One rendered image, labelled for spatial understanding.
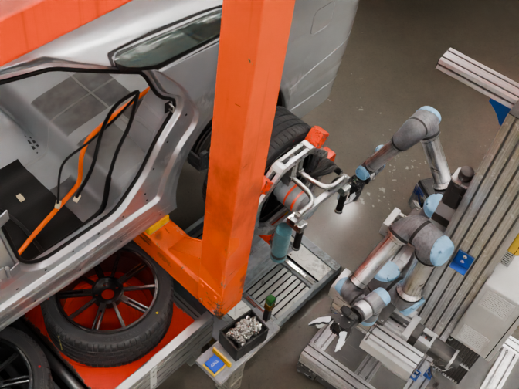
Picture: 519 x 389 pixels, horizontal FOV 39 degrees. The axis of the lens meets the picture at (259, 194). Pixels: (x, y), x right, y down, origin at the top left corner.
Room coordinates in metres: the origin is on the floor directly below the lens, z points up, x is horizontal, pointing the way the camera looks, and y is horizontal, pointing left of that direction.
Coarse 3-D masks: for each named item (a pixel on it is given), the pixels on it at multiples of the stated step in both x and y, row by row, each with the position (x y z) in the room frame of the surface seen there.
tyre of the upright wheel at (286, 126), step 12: (276, 108) 2.62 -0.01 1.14; (276, 120) 2.51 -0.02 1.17; (288, 120) 2.55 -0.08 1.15; (300, 120) 2.61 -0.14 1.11; (276, 132) 2.43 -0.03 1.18; (288, 132) 2.45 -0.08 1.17; (300, 132) 2.48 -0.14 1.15; (276, 144) 2.35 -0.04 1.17; (288, 144) 2.40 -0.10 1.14; (276, 156) 2.34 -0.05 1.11; (312, 156) 2.61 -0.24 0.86; (204, 180) 2.27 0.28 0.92; (300, 180) 2.56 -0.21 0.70; (204, 192) 2.24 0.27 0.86
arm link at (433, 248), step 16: (432, 224) 1.82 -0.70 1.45; (416, 240) 1.75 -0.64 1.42; (432, 240) 1.73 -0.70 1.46; (448, 240) 1.75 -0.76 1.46; (416, 256) 1.73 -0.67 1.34; (432, 256) 1.68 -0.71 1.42; (448, 256) 1.72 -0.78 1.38; (416, 272) 1.72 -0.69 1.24; (400, 288) 1.74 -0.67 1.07; (416, 288) 1.71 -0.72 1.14; (400, 304) 1.70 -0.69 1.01; (416, 304) 1.70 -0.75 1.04
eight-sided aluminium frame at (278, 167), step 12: (300, 144) 2.43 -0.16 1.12; (312, 144) 2.46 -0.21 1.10; (288, 156) 2.34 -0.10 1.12; (300, 156) 2.36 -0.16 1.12; (324, 156) 2.54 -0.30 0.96; (276, 168) 2.26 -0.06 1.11; (288, 168) 2.29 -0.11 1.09; (312, 168) 2.55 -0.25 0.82; (276, 180) 2.22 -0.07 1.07; (276, 216) 2.35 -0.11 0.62; (264, 228) 2.21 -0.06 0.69
